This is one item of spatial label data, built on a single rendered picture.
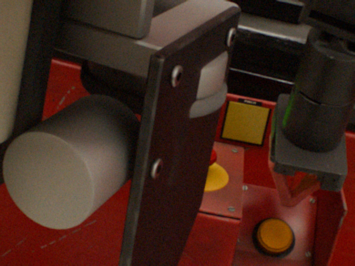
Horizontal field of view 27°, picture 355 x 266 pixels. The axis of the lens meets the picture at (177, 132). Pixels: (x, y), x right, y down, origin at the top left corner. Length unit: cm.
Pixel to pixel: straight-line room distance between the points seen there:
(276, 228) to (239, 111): 14
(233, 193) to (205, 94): 40
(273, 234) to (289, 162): 16
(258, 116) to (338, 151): 16
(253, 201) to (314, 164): 17
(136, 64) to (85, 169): 6
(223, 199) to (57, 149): 45
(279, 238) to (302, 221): 4
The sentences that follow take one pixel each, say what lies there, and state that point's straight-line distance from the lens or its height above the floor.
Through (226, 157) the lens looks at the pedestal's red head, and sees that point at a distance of 81.
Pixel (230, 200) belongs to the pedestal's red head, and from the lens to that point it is 73.
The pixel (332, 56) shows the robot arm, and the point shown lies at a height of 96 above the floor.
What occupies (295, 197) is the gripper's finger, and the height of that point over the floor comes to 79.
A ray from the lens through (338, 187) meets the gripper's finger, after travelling 68.
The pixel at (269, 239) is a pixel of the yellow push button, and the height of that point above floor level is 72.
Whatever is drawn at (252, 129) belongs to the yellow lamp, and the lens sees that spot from 83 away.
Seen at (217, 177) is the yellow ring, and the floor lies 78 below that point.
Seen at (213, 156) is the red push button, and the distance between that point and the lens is 75.
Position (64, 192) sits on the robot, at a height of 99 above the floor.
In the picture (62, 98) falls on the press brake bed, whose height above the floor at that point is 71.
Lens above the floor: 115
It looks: 26 degrees down
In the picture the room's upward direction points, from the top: 10 degrees clockwise
